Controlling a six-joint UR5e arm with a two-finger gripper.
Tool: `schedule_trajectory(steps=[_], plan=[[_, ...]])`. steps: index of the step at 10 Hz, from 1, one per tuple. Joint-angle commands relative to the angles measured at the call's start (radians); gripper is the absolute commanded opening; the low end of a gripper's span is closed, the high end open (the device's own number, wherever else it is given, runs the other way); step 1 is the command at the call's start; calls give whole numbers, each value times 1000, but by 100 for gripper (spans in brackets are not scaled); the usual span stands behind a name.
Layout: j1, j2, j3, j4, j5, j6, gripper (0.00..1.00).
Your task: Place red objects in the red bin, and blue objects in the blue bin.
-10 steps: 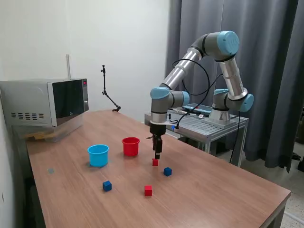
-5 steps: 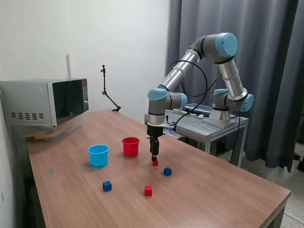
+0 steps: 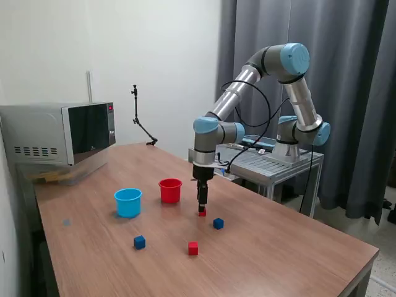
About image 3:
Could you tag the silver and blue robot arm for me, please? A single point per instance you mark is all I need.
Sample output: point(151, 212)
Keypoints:
point(235, 92)

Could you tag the grey metal robot stand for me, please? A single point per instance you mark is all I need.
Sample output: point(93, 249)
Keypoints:
point(278, 168)

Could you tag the blue teach pendant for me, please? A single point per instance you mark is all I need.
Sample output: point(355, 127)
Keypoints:
point(263, 143)

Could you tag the silver microwave oven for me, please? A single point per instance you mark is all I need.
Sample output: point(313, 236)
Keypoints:
point(37, 130)

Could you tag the light wooden block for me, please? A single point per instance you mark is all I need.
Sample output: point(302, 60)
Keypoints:
point(49, 177)

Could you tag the grey curtain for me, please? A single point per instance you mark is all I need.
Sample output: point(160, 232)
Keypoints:
point(365, 123)

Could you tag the blue tape piece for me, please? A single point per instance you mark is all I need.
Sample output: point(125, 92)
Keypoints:
point(66, 222)

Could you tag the red plastic cup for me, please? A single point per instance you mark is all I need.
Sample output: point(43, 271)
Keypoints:
point(170, 193)

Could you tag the white wall pipe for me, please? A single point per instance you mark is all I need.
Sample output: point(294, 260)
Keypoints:
point(89, 86)

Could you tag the small red cube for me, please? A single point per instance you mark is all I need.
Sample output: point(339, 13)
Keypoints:
point(202, 214)
point(193, 248)

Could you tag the small blue cube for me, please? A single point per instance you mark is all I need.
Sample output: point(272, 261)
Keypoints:
point(218, 224)
point(139, 242)

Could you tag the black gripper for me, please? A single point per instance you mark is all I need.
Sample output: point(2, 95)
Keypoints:
point(202, 174)

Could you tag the light blue plastic bin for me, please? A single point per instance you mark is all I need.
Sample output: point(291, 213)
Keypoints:
point(128, 205)

